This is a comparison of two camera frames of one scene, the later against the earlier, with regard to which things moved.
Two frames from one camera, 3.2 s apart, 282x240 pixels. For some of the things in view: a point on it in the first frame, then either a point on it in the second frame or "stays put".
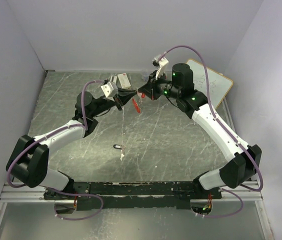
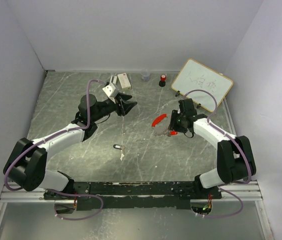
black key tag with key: (122, 147) stays put
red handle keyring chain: (137, 103) → (157, 120)
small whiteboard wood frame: (220, 85) stays put
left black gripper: (124, 95) → (125, 107)
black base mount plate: (131, 196) stays put
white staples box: (124, 81) stays put
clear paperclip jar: (145, 74) stays put
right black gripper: (150, 89) → (173, 125)
